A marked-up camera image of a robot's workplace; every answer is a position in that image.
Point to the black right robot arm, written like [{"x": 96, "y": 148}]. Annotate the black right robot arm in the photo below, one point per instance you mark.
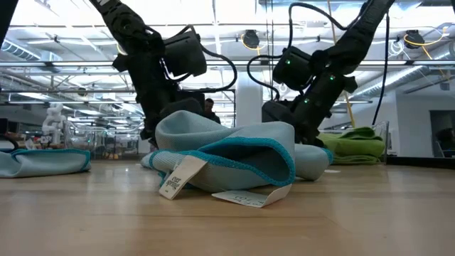
[{"x": 352, "y": 39}]

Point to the blue microfiber towel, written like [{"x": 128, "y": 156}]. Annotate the blue microfiber towel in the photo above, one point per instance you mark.
[
  {"x": 220, "y": 149},
  {"x": 146, "y": 160},
  {"x": 42, "y": 163}
]

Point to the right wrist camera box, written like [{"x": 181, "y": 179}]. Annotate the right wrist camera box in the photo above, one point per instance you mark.
[{"x": 277, "y": 112}]

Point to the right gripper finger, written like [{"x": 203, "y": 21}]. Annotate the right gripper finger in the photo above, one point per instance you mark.
[{"x": 307, "y": 138}]

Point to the clear plastic basket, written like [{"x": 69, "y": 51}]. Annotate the clear plastic basket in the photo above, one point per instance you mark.
[
  {"x": 385, "y": 137},
  {"x": 106, "y": 135}
]

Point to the person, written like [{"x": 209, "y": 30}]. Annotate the person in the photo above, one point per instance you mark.
[
  {"x": 446, "y": 140},
  {"x": 210, "y": 110}
]

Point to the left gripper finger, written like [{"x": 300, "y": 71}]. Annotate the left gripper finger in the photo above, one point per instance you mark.
[{"x": 149, "y": 137}]

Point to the white robot figure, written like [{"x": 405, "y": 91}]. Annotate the white robot figure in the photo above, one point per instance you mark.
[{"x": 54, "y": 122}]

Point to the green microfiber towel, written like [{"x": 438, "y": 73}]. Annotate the green microfiber towel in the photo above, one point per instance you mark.
[
  {"x": 355, "y": 134},
  {"x": 359, "y": 147},
  {"x": 355, "y": 160}
]

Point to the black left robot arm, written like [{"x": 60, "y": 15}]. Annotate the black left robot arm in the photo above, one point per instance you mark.
[{"x": 131, "y": 25}]

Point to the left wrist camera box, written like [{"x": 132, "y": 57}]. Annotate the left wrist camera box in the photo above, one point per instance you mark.
[{"x": 183, "y": 105}]

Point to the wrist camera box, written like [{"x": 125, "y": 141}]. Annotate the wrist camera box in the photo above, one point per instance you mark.
[
  {"x": 277, "y": 112},
  {"x": 183, "y": 105}
]

